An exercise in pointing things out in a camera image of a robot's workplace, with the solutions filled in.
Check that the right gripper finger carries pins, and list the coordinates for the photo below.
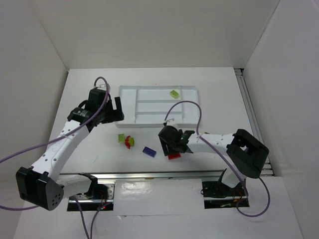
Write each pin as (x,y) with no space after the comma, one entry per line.
(179,151)
(166,148)

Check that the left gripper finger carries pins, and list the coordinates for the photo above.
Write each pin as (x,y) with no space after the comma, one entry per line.
(118,103)
(114,116)

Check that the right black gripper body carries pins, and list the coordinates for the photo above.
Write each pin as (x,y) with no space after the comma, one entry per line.
(168,147)

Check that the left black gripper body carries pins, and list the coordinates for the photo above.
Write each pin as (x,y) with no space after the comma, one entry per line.
(112,113)

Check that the red sloped lego brick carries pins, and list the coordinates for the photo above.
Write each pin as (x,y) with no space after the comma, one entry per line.
(174,156)

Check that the blue lego brick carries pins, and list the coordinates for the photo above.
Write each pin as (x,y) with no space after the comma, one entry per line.
(150,152)

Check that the green lego brick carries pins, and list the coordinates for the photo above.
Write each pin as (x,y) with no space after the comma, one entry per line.
(174,94)
(121,138)

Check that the small green lego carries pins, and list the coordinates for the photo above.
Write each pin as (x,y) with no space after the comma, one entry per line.
(131,141)

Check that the red curved lego piece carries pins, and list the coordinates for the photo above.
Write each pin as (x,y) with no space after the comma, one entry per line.
(126,142)

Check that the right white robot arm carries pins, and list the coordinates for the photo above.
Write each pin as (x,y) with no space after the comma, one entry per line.
(243,154)

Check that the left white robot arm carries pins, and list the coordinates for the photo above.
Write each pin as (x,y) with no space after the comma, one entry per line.
(40,184)

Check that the white divided sorting tray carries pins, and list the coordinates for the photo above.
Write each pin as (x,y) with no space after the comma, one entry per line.
(149,106)

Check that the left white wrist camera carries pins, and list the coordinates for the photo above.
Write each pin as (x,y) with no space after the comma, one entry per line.
(104,87)

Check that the aluminium front rail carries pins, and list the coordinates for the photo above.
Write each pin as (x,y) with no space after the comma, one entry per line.
(159,175)

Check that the aluminium rail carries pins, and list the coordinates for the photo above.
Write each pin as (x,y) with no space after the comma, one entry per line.
(267,169)
(159,175)

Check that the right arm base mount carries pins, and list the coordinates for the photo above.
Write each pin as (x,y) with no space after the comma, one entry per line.
(219,196)

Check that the aluminium right side rail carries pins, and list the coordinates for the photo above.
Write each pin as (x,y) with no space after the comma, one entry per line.
(267,169)

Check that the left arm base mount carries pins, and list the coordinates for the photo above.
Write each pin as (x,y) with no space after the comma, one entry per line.
(103,198)

